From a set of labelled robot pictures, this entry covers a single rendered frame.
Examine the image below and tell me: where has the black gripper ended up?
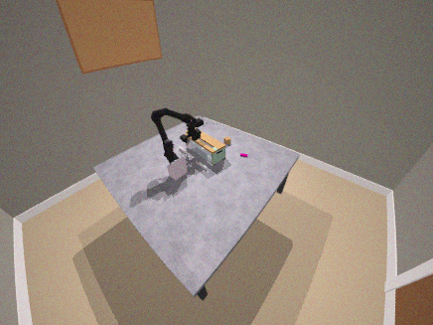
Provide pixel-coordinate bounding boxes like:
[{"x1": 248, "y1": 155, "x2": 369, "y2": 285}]
[{"x1": 180, "y1": 128, "x2": 201, "y2": 144}]

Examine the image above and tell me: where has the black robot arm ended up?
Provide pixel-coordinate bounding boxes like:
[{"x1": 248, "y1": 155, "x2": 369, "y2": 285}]
[{"x1": 151, "y1": 108, "x2": 204, "y2": 164}]

